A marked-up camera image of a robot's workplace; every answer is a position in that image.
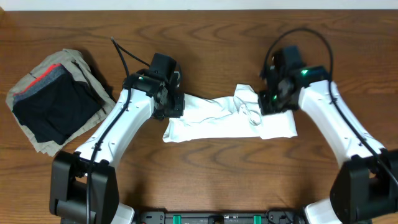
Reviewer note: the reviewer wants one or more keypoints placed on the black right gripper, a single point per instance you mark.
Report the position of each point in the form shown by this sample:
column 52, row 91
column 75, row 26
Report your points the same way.
column 265, row 108

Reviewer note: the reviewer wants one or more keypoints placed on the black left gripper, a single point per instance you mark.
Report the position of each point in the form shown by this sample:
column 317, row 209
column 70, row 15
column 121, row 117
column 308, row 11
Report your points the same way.
column 178, row 110

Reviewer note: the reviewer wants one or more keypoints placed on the white t-shirt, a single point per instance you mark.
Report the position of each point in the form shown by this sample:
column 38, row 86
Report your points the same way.
column 236, row 116

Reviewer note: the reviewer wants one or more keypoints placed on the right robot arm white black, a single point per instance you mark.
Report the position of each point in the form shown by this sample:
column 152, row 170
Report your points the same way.
column 366, row 185

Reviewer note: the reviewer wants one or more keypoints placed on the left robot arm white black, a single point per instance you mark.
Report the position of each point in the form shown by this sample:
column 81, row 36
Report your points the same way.
column 84, row 186

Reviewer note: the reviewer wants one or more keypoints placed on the black folded garment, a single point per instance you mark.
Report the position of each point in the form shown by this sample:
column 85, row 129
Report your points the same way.
column 57, row 111

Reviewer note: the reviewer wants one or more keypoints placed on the grey folded garment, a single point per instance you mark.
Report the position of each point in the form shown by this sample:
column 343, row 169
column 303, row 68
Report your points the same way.
column 18, row 98

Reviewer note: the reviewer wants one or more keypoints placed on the red folded garment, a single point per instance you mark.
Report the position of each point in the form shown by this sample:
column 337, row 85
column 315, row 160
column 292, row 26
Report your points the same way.
column 50, row 75

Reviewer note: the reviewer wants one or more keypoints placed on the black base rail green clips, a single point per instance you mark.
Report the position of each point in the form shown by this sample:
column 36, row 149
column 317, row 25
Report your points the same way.
column 268, row 217

